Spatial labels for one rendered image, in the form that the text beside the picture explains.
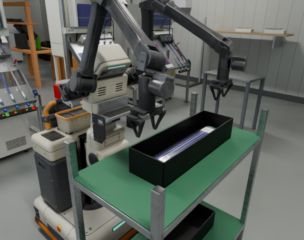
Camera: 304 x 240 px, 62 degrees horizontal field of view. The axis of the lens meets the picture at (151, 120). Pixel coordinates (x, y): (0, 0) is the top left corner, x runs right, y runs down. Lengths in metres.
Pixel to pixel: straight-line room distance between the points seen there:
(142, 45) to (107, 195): 0.52
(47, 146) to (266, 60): 4.91
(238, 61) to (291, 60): 4.44
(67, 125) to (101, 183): 0.78
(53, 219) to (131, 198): 1.08
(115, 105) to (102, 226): 0.79
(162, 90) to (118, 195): 0.41
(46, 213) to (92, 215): 0.32
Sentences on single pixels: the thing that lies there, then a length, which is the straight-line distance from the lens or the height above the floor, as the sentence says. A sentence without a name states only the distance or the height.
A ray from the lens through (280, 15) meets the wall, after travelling 5.72.
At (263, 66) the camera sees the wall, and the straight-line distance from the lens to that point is 5.84.
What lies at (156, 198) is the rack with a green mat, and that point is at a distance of 0.70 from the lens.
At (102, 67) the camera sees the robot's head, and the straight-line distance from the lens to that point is 1.29.
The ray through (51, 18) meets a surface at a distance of 3.83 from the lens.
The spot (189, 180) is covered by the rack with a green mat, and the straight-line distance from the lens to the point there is 1.01.
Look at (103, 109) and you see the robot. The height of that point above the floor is 1.06.
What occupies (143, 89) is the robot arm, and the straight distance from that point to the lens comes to 0.81.
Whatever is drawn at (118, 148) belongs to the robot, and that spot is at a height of 0.79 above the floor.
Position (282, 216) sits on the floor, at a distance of 2.51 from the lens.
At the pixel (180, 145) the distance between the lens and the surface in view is 1.15.
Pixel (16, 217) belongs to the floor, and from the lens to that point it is 2.46.
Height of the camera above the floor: 1.53
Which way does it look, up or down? 22 degrees down
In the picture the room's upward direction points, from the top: 1 degrees clockwise
